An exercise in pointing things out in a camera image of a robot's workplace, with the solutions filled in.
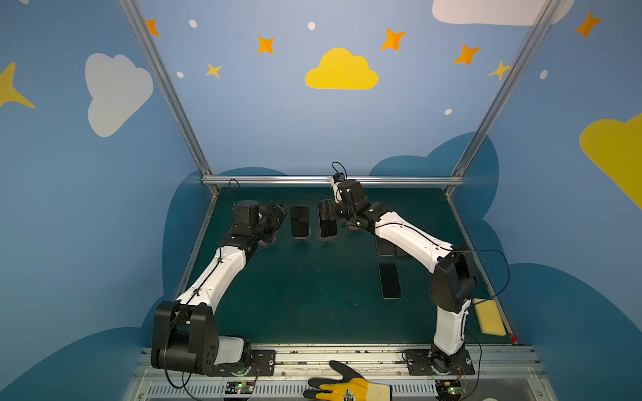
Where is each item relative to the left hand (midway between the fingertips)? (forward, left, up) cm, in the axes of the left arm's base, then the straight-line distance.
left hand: (288, 214), depth 84 cm
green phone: (-21, -27, +13) cm, 37 cm away
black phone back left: (+8, -3, -15) cm, 17 cm away
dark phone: (-13, -38, -23) cm, 46 cm away
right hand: (+6, -15, +1) cm, 16 cm away
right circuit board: (-47, -50, -23) cm, 72 cm away
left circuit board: (-47, +11, -22) cm, 53 cm away
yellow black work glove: (-47, -21, -20) cm, 55 cm away
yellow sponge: (-27, -69, -20) cm, 76 cm away
